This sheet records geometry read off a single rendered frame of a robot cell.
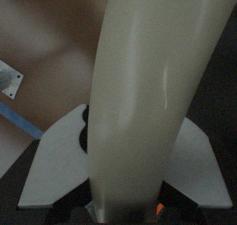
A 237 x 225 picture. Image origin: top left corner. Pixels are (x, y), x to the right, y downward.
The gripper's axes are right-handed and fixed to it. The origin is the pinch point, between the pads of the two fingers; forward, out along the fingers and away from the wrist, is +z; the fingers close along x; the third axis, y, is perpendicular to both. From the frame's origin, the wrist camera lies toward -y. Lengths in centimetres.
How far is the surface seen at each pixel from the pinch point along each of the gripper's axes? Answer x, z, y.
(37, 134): -61, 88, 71
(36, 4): -46, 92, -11
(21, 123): -72, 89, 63
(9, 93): -74, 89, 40
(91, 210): -16, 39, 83
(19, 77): -64, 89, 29
